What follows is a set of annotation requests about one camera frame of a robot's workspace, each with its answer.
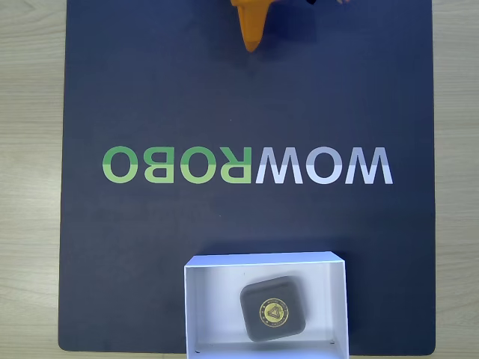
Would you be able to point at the grey square case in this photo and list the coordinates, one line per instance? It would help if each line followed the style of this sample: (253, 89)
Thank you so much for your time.
(273, 310)

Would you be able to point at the dark mat with WOWROBO print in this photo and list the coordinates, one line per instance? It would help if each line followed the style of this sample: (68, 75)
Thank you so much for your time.
(149, 93)

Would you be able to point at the white cardboard box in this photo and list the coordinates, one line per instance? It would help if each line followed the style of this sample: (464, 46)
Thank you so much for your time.
(209, 299)

